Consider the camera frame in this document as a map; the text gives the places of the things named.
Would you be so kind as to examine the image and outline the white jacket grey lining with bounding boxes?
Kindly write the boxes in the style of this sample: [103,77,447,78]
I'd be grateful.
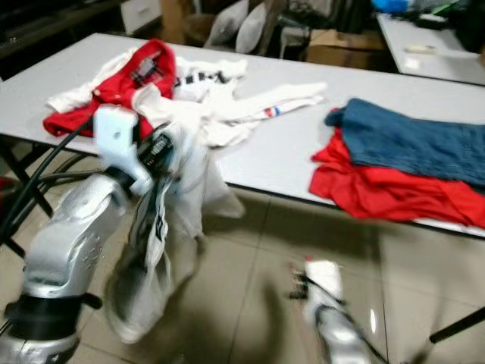
[105,121,247,346]

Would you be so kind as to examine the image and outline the blue jeans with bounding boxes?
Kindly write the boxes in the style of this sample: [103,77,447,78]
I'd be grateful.
[324,97,485,189]

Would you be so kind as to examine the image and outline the red jacket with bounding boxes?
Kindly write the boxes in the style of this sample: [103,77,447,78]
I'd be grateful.
[43,38,177,141]

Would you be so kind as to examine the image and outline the white shirt black stripes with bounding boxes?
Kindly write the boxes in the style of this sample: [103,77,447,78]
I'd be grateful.
[47,47,249,113]

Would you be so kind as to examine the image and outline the large white table black legs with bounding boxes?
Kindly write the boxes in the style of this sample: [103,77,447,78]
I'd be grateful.
[0,32,485,344]

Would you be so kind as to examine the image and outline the red shirt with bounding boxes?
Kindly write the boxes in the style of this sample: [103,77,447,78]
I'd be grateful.
[309,127,485,228]

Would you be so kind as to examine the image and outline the white garment blue red mark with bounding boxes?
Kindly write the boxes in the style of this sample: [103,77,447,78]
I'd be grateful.
[133,80,327,149]

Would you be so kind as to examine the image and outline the grey pillow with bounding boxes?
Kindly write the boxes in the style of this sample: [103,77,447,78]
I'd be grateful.
[235,4,268,55]
[206,0,247,48]

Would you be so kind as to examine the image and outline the brown cardboard box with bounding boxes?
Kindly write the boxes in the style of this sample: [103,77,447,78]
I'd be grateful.
[305,29,387,71]

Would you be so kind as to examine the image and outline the white remote control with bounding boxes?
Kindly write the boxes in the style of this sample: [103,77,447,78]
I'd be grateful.
[403,43,444,55]

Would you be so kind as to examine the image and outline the small white table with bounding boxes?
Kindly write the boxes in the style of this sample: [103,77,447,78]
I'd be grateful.
[375,11,485,86]

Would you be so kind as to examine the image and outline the blue device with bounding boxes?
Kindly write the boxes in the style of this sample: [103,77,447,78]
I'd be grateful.
[371,0,414,14]

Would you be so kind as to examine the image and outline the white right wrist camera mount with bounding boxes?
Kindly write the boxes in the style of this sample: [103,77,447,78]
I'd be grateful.
[303,260,346,308]

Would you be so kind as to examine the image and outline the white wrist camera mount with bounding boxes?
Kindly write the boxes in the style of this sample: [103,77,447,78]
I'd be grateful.
[92,105,156,190]
[303,260,346,308]

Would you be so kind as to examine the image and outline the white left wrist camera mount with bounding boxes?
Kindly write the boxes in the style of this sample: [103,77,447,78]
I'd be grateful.
[92,105,156,190]

